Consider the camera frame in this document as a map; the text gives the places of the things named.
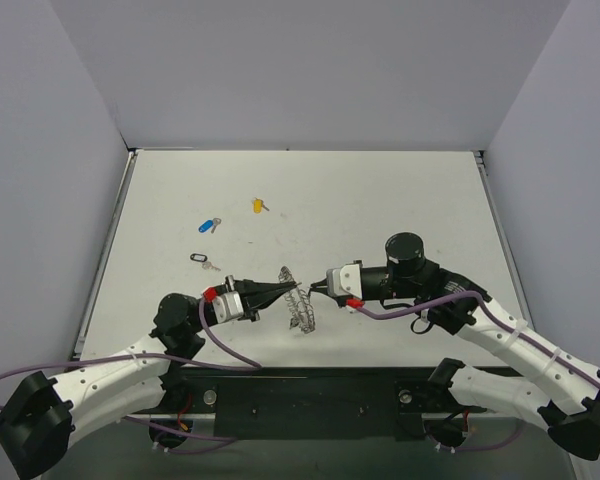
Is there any metal key organizer disc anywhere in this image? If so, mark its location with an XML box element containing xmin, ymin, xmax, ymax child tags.
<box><xmin>278</xmin><ymin>266</ymin><xmax>316</xmax><ymax>334</ymax></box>

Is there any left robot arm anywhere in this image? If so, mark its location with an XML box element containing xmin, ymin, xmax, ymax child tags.
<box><xmin>0</xmin><ymin>277</ymin><xmax>297</xmax><ymax>479</ymax></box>

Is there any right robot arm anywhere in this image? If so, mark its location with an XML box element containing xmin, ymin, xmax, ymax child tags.
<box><xmin>310</xmin><ymin>232</ymin><xmax>600</xmax><ymax>461</ymax></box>

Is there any blue tag key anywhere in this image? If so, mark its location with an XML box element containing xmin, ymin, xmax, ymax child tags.
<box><xmin>198</xmin><ymin>218</ymin><xmax>222</xmax><ymax>233</ymax></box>

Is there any yellow tag key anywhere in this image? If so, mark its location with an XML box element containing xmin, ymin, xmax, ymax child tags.
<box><xmin>252</xmin><ymin>197</ymin><xmax>269</xmax><ymax>214</ymax></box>

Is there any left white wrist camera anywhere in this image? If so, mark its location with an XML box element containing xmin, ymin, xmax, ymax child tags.
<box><xmin>203</xmin><ymin>286</ymin><xmax>245</xmax><ymax>324</ymax></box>

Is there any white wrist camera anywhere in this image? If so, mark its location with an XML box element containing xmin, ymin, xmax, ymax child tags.
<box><xmin>203</xmin><ymin>286</ymin><xmax>245</xmax><ymax>324</ymax></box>
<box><xmin>326</xmin><ymin>261</ymin><xmax>362</xmax><ymax>313</ymax></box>

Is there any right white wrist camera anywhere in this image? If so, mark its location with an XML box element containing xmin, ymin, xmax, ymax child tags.
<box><xmin>326</xmin><ymin>261</ymin><xmax>362</xmax><ymax>313</ymax></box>

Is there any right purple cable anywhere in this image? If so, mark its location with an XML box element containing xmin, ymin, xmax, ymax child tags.
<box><xmin>357</xmin><ymin>292</ymin><xmax>600</xmax><ymax>454</ymax></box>

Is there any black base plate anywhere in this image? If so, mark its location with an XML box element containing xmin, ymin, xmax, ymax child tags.
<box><xmin>152</xmin><ymin>367</ymin><xmax>464</xmax><ymax>441</ymax></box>

